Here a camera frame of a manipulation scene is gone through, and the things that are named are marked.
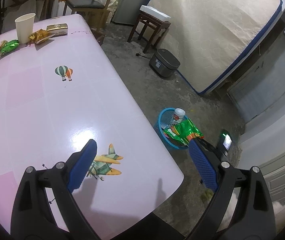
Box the green foil snack bag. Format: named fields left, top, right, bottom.
left=164, top=119, right=204, bottom=146

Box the white AD milk bottle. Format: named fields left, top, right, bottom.
left=171, top=108, right=185, bottom=125

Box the blue trash basket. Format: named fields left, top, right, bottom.
left=153, top=108, right=188, bottom=150

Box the black round appliance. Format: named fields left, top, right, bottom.
left=149, top=49, right=180, bottom=77

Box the pink patterned tablecloth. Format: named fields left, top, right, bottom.
left=0, top=15, right=184, bottom=239

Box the beige mattress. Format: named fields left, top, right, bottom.
left=149, top=0, right=282, bottom=94

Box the dark wooden stool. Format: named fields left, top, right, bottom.
left=127, top=11, right=171, bottom=54

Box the white box on stool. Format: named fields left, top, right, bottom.
left=140, top=5, right=171, bottom=22

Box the green foil wrapper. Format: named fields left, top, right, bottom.
left=0, top=40, right=19, bottom=55

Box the gold snack wrapper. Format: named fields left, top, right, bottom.
left=28, top=29, right=55, bottom=44

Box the wooden chair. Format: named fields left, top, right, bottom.
left=62, top=0, right=111, bottom=31

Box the gold rectangular snack pack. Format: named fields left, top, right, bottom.
left=46, top=23, right=68, bottom=36

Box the white paper cup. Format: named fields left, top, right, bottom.
left=15, top=13, right=36, bottom=44

